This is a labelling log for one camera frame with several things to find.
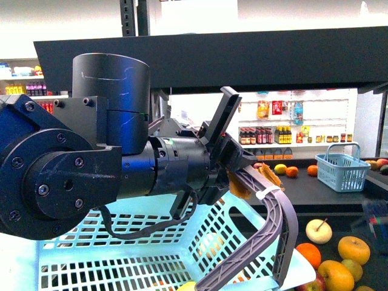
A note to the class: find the white drinks shelf unit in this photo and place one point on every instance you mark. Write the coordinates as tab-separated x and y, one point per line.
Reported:
25	76

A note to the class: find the white pear with stem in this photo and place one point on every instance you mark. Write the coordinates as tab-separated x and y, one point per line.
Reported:
318	231

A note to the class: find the dark soy sauce bottles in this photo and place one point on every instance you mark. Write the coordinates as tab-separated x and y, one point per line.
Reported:
255	135

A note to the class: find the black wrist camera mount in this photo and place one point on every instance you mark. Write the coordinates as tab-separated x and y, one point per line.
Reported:
211	131

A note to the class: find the teal shopping basket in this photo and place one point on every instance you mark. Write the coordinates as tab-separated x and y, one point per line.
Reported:
87	258

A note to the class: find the black upper shelf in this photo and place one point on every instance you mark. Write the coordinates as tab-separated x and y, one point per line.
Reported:
335	58

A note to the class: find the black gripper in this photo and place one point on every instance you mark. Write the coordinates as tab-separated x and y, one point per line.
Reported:
225	156

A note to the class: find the red apple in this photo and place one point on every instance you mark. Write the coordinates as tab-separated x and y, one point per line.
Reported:
317	284

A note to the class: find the orange mandarin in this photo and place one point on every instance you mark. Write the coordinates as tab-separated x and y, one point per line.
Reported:
311	254

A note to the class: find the blue basket far shelf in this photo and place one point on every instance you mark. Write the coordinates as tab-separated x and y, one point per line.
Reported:
342	172

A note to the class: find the black shelf upright post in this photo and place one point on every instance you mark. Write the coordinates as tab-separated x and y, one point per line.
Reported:
134	17

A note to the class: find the yellow apple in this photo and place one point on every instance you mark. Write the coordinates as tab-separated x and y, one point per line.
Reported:
351	247

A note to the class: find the grey basket handle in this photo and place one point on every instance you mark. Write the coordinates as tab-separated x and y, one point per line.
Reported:
281	224

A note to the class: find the yellow lemon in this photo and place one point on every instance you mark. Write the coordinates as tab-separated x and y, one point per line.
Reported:
189	286

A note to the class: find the yellow orange fruit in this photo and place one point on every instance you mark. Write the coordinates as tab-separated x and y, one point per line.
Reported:
336	276

